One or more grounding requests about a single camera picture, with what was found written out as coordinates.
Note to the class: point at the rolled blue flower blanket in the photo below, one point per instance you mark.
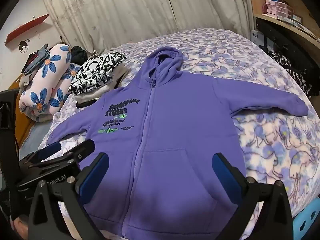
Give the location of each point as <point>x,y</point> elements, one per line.
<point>50,65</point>

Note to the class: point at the blue stool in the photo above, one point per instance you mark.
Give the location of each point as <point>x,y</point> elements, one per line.
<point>307,220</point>

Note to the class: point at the black white printed garment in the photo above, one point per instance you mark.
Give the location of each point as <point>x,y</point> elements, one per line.
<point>97,72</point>

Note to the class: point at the beige folded garment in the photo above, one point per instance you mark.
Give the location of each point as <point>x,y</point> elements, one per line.
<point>121,73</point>

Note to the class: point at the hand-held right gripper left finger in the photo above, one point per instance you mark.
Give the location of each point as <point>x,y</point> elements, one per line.
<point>96,172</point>

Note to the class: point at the doll face wall sticker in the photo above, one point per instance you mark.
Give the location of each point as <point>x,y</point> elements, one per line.
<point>23,46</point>

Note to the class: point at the dark red garment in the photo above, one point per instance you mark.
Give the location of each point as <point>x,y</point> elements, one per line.
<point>31,57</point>

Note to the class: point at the purple cat print blanket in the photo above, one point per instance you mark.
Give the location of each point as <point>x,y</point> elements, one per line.
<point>275,155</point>

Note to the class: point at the orange wooden headboard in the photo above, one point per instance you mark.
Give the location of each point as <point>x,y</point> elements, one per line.
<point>23,130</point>

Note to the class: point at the white box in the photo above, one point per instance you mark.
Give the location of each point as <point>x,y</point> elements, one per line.
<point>255,38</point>

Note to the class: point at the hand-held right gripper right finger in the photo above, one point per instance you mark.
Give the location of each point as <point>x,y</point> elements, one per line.
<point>225,175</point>

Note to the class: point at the blue denim garment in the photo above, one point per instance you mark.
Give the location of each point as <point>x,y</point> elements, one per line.
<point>37,60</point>

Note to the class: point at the red wall shelf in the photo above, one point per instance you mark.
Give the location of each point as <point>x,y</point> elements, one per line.
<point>25,27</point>

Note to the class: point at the black white patterned cloth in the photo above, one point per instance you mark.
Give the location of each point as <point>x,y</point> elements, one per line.
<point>300,77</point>

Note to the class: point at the purple zip hoodie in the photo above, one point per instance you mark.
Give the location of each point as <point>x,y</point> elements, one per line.
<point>175,130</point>

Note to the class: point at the grey bed sheet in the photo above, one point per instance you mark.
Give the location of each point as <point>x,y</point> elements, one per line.
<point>35,135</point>

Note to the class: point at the white patterned curtain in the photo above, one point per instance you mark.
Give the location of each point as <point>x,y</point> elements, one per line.
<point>125,10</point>

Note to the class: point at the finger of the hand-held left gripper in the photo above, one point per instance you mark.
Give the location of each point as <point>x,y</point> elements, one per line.
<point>51,148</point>
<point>75,150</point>

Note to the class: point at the stack of pink boxes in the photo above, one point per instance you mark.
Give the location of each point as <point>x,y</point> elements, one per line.
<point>277,7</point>

